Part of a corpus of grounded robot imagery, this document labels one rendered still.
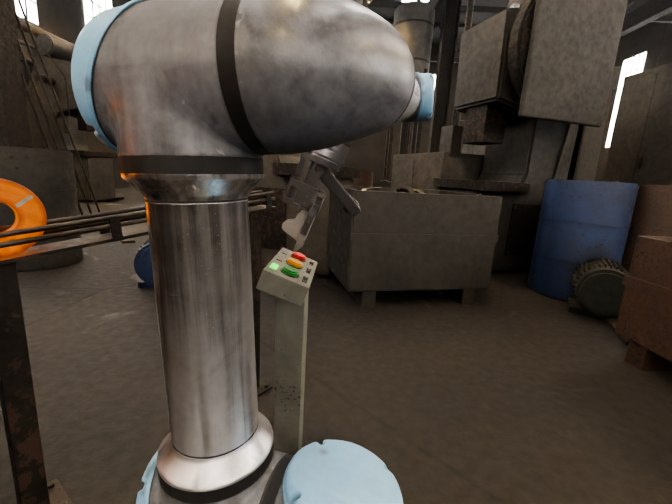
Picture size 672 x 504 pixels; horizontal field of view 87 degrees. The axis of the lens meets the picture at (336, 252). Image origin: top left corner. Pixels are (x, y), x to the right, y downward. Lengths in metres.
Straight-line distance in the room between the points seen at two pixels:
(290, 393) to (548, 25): 3.06
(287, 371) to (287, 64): 0.81
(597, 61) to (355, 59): 3.51
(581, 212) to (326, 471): 2.80
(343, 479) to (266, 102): 0.34
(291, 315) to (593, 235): 2.52
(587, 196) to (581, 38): 1.24
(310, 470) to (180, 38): 0.38
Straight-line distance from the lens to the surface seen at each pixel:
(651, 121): 4.75
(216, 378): 0.35
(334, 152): 0.75
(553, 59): 3.40
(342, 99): 0.26
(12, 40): 5.15
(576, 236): 3.06
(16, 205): 0.97
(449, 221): 2.38
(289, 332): 0.91
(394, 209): 2.20
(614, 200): 3.09
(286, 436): 1.07
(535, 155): 3.69
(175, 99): 0.29
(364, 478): 0.41
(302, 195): 0.76
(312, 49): 0.25
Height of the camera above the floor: 0.83
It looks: 13 degrees down
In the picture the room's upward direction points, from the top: 3 degrees clockwise
